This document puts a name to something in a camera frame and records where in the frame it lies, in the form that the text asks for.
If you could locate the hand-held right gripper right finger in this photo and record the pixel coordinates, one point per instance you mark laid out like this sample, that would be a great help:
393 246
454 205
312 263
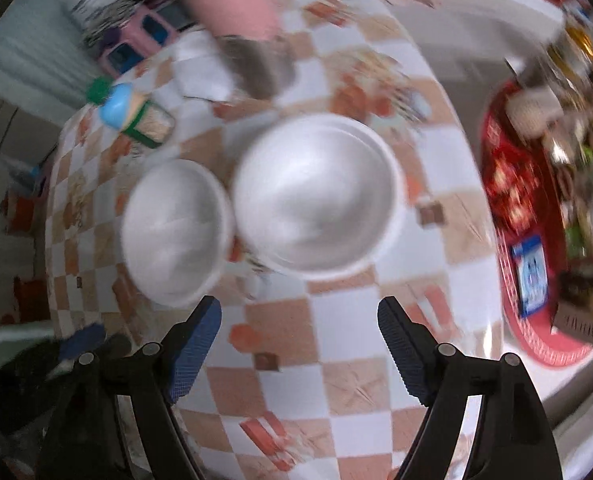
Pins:
401 350

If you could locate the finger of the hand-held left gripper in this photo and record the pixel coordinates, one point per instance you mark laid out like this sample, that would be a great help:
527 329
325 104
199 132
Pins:
84 341

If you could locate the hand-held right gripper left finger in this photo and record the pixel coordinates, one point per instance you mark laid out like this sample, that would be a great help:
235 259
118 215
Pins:
196 347

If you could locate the small white foam bowl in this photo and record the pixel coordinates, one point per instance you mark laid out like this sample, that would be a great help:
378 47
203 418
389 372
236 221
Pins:
176 232

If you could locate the large white foam bowl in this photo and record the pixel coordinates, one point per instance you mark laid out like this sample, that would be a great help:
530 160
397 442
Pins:
316 195

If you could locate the red plastic stool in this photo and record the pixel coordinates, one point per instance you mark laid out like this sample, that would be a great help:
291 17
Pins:
31 300
19 212

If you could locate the checkered printed tablecloth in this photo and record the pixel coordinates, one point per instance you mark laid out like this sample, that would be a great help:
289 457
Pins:
296 340

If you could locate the blue and white packet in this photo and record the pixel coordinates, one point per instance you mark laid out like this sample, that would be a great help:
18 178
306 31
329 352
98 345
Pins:
530 275

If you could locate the brown cardboard box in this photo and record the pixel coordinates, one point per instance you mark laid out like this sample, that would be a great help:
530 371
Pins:
584 310

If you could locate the red round tray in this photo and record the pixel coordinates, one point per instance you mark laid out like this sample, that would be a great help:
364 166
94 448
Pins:
506 195

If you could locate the toothpick jar with blue lid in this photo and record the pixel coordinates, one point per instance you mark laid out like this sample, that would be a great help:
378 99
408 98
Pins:
136 115

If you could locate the green pompom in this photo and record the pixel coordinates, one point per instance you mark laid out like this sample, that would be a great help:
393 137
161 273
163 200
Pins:
99 91

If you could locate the white paper tissue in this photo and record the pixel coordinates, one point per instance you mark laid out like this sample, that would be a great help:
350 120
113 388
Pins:
199 72

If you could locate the pink plastic stool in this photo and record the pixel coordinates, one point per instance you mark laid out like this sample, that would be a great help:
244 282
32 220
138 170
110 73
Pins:
136 42

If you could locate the zebra striped cloth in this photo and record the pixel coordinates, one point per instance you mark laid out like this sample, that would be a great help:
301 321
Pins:
116 15

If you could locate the pink and metal thermos flask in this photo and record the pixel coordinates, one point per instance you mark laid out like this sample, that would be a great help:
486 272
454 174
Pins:
241 15

